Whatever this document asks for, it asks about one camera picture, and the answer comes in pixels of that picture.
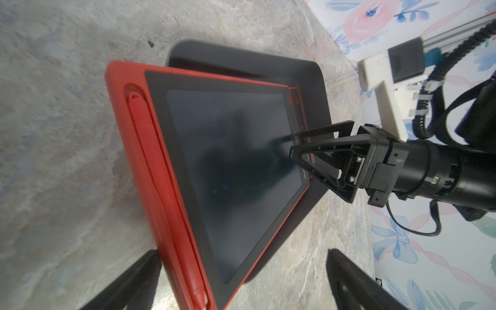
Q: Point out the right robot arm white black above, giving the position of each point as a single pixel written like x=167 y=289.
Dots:
x=443 y=171

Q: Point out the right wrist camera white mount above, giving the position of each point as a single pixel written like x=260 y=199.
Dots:
x=397 y=77

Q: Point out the red stylus pen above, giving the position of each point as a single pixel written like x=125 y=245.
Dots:
x=173 y=237

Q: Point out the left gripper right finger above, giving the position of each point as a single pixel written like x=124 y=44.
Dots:
x=352 y=288

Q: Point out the dark grey storage box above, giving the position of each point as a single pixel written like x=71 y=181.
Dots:
x=207 y=57

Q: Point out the right aluminium corner post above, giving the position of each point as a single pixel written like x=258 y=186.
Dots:
x=449 y=39

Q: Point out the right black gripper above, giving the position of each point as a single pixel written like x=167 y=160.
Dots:
x=370 y=160

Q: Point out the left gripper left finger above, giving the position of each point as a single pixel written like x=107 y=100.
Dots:
x=133 y=289

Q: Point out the red writing tablet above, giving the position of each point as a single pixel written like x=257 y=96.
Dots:
x=226 y=142
x=296 y=115

